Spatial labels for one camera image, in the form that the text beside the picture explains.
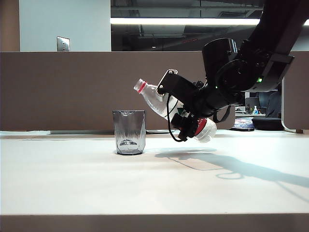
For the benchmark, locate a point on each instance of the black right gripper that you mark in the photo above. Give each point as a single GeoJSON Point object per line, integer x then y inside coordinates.
{"type": "Point", "coordinates": [193, 94]}

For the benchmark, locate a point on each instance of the clear red-label water bottle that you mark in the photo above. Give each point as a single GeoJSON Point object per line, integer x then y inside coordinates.
{"type": "Point", "coordinates": [154, 101]}

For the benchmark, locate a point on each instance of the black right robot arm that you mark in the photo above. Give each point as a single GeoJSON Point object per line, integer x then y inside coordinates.
{"type": "Point", "coordinates": [241, 72]}

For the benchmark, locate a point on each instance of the grey faceted glass mug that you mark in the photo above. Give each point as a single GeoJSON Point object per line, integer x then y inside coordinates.
{"type": "Point", "coordinates": [129, 135]}

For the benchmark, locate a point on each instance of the small blue dispenser bottle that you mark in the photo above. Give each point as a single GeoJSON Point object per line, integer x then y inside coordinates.
{"type": "Point", "coordinates": [255, 110]}

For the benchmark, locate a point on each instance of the grey flat stand base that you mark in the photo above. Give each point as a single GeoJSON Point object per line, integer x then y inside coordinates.
{"type": "Point", "coordinates": [157, 131]}

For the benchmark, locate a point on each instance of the white ceiling light strip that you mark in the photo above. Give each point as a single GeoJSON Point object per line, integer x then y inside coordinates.
{"type": "Point", "coordinates": [181, 21]}

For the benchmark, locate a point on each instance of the colourful patterned mat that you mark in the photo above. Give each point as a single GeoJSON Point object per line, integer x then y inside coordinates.
{"type": "Point", "coordinates": [242, 125]}

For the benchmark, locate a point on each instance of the black computer monitor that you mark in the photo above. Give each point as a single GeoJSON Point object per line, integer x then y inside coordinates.
{"type": "Point", "coordinates": [262, 100]}

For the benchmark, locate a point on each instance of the long brown desk partition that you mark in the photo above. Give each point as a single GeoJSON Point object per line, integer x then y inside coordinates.
{"type": "Point", "coordinates": [72, 91]}

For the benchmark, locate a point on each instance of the black round cushion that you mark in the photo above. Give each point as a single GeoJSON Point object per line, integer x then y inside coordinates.
{"type": "Point", "coordinates": [266, 123]}

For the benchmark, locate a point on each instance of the black office chair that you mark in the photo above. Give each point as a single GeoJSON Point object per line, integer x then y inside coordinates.
{"type": "Point", "coordinates": [275, 104]}

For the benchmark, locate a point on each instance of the brown round-cornered desk partition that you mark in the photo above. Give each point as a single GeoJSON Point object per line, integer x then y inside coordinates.
{"type": "Point", "coordinates": [298, 108]}

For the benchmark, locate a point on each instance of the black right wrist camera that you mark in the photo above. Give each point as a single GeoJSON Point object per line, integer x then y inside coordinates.
{"type": "Point", "coordinates": [183, 126]}

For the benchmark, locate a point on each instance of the silver wall switch plate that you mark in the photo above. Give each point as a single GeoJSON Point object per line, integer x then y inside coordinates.
{"type": "Point", "coordinates": [63, 44]}

